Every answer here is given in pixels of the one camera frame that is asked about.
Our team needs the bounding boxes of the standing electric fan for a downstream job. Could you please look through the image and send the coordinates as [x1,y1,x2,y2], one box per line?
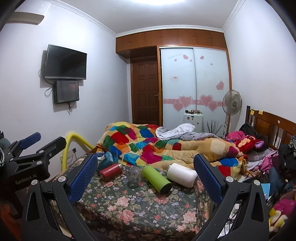
[222,90,242,137]

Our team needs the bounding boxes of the green water bottle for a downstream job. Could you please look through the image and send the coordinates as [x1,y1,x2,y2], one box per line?
[142,165,173,195]

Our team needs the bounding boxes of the brown wooden door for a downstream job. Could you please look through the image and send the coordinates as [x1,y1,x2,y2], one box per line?
[131,57,159,125]

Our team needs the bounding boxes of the white sliding wardrobe doors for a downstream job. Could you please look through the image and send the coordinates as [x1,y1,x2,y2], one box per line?
[160,47,230,137]

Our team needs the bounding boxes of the white small cabinet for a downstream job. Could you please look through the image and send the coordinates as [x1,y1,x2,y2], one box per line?
[183,109,203,133]

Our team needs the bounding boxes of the dried twig plant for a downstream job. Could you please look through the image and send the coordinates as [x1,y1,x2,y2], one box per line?
[206,120,224,135]

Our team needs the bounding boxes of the grey white crumpled cloth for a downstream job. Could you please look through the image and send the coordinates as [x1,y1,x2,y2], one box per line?
[155,123,219,141]

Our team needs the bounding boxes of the dark teal cup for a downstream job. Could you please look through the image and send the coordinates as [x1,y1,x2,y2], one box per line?
[97,158,114,173]

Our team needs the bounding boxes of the red plush toy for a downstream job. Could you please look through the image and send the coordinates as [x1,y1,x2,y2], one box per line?
[235,135,264,154]

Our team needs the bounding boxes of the white air conditioner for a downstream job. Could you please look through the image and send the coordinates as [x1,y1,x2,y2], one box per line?
[7,12,45,25]

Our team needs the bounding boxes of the red thermos cup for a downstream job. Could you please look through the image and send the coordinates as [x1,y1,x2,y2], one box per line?
[99,164,122,181]

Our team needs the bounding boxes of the wooden overhead cabinets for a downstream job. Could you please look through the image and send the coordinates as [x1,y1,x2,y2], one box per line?
[115,29,227,59]

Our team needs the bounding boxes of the small black wall monitor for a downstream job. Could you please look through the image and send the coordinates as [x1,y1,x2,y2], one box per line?
[53,80,79,104]

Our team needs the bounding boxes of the yellow foam tube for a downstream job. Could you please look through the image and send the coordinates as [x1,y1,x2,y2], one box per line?
[61,131,94,171]

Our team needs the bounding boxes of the white bottle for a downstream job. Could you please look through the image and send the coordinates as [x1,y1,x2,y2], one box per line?
[166,163,198,188]

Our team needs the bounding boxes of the black bag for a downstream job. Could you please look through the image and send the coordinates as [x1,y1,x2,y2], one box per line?
[239,123,257,136]

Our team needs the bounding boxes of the clear glass cup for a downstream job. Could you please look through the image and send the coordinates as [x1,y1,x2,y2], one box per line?
[128,166,142,188]

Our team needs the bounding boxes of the black wall television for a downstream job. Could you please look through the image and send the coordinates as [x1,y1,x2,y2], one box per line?
[44,45,87,80]

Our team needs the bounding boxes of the floral bed sheet mattress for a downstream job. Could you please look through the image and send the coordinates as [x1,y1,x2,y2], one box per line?
[74,166,211,240]

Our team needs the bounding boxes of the colourful patchwork blanket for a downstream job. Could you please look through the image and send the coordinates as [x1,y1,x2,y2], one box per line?
[97,121,247,179]

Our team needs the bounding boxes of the wooden headboard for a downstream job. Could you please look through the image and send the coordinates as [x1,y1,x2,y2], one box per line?
[245,106,296,150]

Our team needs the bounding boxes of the pink clothes pile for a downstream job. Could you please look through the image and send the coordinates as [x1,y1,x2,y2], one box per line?
[226,131,245,142]

